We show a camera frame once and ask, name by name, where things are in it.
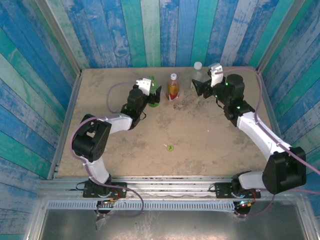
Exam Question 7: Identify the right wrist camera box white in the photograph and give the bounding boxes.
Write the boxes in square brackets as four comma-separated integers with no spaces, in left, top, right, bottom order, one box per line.
[207,62,224,88]

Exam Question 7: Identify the aluminium table side rail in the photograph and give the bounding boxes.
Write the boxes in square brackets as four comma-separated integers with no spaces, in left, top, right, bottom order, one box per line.
[47,73,83,180]
[254,68,296,181]

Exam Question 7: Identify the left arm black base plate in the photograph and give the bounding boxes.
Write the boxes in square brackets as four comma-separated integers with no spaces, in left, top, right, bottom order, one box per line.
[82,182,128,199]

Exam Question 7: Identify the aluminium corner post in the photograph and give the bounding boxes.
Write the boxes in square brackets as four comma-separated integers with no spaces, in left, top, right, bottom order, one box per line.
[256,0,301,75]
[34,0,83,76]

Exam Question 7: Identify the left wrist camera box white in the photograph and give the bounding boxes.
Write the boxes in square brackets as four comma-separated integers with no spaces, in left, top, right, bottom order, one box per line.
[136,77,153,96]

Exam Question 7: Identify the slotted grey cable duct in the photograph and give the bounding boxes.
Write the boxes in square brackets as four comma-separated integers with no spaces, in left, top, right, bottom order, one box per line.
[47,201,236,211]

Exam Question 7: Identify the aluminium mounting rail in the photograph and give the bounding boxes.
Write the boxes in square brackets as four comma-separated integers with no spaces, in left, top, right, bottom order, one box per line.
[38,176,305,201]

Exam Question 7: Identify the green plastic bottle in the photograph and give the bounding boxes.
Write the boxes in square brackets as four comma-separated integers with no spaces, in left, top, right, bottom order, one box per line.
[147,75,163,108]

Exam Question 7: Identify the small circuit board with LEDs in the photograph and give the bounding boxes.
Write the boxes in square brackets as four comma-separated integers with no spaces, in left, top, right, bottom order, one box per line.
[96,198,118,205]
[236,199,256,208]

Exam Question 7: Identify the clear plastic bottle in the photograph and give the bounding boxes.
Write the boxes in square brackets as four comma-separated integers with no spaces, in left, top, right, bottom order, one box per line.
[192,61,210,88]

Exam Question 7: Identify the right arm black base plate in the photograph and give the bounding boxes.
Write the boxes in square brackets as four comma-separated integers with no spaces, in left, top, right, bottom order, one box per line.
[214,182,261,200]

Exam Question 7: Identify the tea bottle orange red label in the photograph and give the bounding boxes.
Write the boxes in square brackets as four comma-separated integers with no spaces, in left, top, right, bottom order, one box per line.
[165,73,181,102]

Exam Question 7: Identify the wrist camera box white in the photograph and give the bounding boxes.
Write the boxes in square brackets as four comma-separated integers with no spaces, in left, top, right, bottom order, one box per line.
[136,77,153,96]
[207,62,224,88]

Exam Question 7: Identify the steel sheet panel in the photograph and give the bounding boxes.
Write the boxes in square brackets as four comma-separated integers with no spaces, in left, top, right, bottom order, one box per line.
[23,201,317,240]

